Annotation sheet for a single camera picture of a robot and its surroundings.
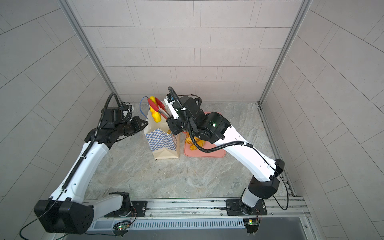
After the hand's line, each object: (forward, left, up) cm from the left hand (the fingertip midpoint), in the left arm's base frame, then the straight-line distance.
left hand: (151, 120), depth 74 cm
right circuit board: (-41, -48, -26) cm, 68 cm away
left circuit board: (-42, +9, -21) cm, 48 cm away
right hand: (-8, -11, +10) cm, 17 cm away
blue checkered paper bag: (-6, -5, -12) cm, 14 cm away
